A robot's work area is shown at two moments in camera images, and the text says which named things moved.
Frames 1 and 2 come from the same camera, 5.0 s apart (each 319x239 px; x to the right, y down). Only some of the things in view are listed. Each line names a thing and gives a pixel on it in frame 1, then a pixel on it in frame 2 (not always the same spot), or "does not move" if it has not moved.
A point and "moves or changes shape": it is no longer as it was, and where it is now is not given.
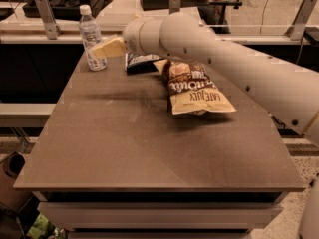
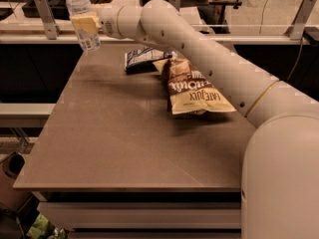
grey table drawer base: [160, 214] does not move
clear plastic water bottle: [90, 33] moves or changes shape
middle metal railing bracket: [174, 3] does not move
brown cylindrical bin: [10, 197] does not move
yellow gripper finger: [111, 48] to [85, 23]
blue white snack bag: [136, 64] does not move
